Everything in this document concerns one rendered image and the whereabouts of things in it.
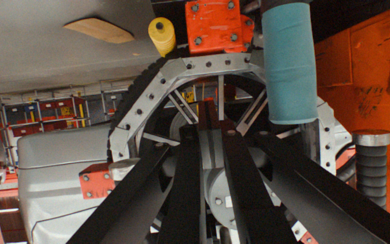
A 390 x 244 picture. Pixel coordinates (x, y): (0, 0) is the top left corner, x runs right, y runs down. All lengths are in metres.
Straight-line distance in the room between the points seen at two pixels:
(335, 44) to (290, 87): 0.42
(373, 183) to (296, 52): 0.23
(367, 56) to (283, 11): 0.34
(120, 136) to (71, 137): 0.60
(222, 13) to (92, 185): 0.50
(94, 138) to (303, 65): 0.88
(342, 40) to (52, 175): 1.26
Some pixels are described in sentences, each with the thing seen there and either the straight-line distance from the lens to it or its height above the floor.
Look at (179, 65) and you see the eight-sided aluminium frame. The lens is 0.47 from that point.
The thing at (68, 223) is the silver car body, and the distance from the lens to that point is 1.24.
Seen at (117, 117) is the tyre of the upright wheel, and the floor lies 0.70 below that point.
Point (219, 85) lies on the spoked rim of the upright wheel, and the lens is 0.58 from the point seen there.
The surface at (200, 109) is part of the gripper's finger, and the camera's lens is 0.17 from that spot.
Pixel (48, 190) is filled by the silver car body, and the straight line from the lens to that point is 1.21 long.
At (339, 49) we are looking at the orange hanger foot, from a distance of 0.77.
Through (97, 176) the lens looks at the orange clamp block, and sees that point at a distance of 0.54.
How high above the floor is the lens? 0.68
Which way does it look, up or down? 6 degrees up
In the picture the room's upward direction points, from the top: 173 degrees clockwise
